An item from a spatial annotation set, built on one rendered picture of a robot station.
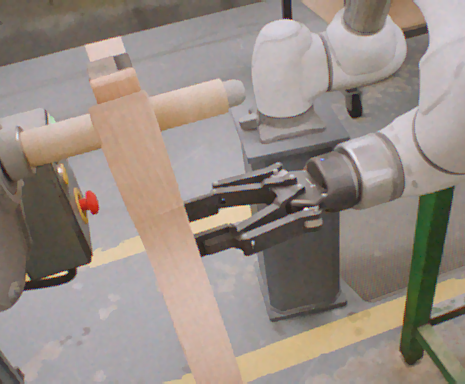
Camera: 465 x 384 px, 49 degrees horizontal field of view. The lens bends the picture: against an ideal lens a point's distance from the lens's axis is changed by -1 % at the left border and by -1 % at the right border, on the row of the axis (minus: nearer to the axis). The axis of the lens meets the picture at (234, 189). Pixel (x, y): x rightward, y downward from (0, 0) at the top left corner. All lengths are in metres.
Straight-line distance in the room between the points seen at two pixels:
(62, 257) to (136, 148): 0.45
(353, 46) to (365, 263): 0.94
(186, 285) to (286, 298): 1.30
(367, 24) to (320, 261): 0.76
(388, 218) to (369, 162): 1.54
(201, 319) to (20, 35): 0.32
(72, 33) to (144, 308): 1.73
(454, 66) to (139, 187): 0.32
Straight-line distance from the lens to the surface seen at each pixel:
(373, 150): 0.65
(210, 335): 0.51
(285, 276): 1.69
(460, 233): 2.15
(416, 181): 0.67
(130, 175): 0.40
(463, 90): 0.54
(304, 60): 1.31
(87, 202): 0.84
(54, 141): 0.47
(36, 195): 0.75
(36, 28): 0.28
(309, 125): 1.40
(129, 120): 0.39
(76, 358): 1.93
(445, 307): 1.63
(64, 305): 2.10
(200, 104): 0.47
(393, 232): 2.12
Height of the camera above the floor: 1.48
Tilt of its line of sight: 39 degrees down
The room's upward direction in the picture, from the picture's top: 10 degrees counter-clockwise
